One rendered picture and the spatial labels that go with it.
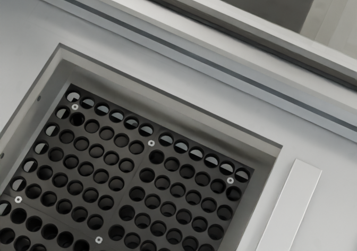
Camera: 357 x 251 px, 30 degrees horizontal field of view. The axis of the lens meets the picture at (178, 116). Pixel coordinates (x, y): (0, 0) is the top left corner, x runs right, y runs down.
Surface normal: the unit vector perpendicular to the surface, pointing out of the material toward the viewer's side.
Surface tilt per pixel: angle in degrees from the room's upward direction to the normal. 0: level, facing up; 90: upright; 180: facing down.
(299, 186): 0
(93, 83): 0
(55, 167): 0
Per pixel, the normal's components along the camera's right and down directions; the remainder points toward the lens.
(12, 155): 0.90, 0.42
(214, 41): 0.06, -0.40
